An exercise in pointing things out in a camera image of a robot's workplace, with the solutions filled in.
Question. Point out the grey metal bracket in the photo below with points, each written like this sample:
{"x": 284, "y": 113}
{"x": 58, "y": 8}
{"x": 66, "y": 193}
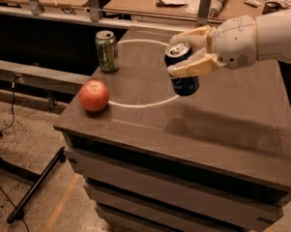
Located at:
{"x": 36, "y": 7}
{"x": 203, "y": 11}
{"x": 94, "y": 8}

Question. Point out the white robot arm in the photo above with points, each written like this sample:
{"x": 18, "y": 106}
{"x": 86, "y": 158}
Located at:
{"x": 273, "y": 37}

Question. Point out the black round container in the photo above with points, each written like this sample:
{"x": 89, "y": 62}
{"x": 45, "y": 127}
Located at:
{"x": 271, "y": 7}

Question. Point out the green soda can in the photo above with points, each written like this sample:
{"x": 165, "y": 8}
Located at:
{"x": 106, "y": 45}

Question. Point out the grey metal bracket middle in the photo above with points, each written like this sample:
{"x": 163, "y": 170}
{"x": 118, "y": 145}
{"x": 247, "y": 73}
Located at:
{"x": 94, "y": 8}

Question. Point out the grey metal bracket right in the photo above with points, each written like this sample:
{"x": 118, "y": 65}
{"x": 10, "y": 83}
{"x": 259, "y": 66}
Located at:
{"x": 203, "y": 11}

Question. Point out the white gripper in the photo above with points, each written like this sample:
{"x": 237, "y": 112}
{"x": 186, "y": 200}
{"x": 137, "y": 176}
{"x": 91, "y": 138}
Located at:
{"x": 236, "y": 43}

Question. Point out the black floor stand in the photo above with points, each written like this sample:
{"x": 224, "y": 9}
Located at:
{"x": 35, "y": 179}

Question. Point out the grey metal bracket left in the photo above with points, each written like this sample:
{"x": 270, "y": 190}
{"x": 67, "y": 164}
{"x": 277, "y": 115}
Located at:
{"x": 36, "y": 7}

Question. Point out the blue pepsi can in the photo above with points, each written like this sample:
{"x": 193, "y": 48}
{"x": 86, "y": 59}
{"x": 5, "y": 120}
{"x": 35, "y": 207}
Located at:
{"x": 175, "y": 53}

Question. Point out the grey ribbed tool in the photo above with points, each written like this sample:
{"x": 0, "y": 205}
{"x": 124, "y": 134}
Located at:
{"x": 217, "y": 7}

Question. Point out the red apple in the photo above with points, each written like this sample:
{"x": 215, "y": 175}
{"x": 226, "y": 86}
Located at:
{"x": 94, "y": 95}

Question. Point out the grey drawer cabinet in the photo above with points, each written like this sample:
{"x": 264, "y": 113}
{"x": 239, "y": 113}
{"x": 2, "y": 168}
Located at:
{"x": 216, "y": 161}

